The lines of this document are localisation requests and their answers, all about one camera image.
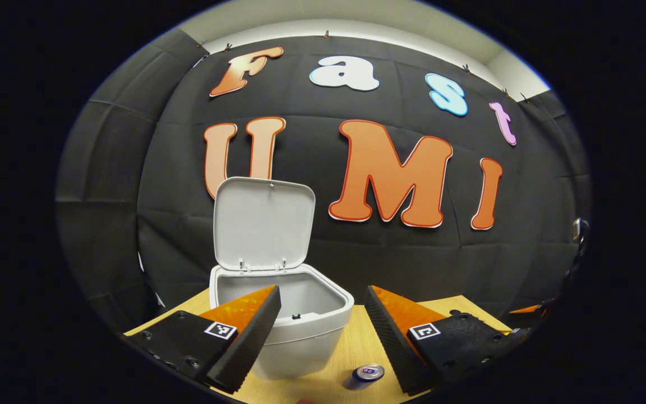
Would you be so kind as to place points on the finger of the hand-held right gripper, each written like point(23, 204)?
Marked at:
point(527, 309)

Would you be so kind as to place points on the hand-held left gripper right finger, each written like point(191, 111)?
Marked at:
point(390, 342)

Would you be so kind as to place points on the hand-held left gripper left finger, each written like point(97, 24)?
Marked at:
point(250, 342)

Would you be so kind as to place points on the blue pop can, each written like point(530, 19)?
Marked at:
point(365, 376)

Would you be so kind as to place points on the white desktop garbage bin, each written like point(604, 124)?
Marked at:
point(261, 224)

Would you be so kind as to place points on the wooden desktop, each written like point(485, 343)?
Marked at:
point(351, 348)

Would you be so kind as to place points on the metal stand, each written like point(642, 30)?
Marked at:
point(580, 241)

